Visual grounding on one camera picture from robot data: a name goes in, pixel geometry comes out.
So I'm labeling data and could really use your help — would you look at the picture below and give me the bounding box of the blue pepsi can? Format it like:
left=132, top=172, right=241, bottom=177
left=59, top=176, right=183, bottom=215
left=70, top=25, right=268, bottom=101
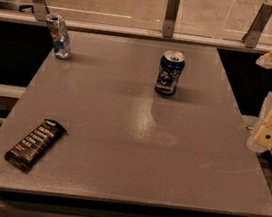
left=155, top=50, right=185, bottom=96

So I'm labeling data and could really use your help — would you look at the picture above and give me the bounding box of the silver red bull can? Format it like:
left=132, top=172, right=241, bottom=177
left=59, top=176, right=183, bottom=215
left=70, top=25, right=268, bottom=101
left=45, top=13, right=71, bottom=60

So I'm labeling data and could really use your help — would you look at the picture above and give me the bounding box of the black rxbar chocolate bar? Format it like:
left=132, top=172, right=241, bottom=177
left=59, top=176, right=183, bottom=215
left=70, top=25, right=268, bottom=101
left=4, top=119, right=66, bottom=173

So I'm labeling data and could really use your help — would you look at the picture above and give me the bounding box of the right metal bracket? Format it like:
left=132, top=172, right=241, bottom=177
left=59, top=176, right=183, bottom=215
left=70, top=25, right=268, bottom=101
left=242, top=3, right=272, bottom=48

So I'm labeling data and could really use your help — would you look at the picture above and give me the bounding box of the middle metal bracket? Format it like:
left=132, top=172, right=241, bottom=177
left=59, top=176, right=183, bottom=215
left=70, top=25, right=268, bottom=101
left=162, top=0, right=180, bottom=38

